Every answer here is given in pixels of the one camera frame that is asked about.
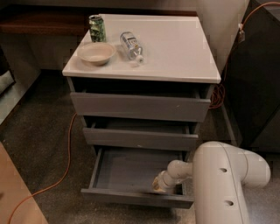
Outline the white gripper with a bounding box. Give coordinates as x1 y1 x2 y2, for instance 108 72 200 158
152 171 179 193

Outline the grey bottom drawer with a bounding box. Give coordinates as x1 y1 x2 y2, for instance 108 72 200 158
81 147 193 209

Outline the grey drawer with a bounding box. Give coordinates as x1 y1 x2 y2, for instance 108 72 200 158
81 147 193 209
83 117 198 151
70 92 210 123

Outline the clear blue plastic bottle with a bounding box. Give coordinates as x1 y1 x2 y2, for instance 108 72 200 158
120 31 144 64

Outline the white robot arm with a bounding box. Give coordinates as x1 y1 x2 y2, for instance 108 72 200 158
152 141 270 224

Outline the grey middle drawer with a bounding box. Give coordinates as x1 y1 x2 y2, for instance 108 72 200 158
83 117 198 151

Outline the grey top drawer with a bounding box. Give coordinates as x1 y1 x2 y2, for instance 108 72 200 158
70 92 210 123

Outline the white and grey drawer cabinet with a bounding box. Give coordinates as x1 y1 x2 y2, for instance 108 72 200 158
61 13 221 209

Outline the white bowl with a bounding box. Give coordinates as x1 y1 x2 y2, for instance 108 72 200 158
77 42 116 66

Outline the green soda can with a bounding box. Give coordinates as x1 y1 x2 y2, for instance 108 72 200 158
88 15 107 42

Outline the dark wooden desk top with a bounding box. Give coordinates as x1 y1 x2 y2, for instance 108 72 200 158
0 4 198 36

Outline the orange extension cable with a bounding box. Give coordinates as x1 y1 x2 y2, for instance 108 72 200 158
6 2 280 224

